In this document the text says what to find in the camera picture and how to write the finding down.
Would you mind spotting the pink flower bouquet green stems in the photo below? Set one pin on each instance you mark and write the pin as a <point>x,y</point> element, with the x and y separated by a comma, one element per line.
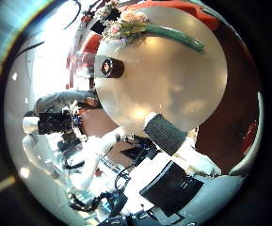
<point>132,26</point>

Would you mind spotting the dark cylindrical vase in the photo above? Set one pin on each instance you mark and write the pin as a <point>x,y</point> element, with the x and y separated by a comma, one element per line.
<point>112,67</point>

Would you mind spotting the person in grey sleeve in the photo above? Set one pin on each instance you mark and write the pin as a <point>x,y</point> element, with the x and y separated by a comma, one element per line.
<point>63,98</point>

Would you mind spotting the red chair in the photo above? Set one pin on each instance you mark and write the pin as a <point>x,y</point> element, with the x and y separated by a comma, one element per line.
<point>79,62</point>

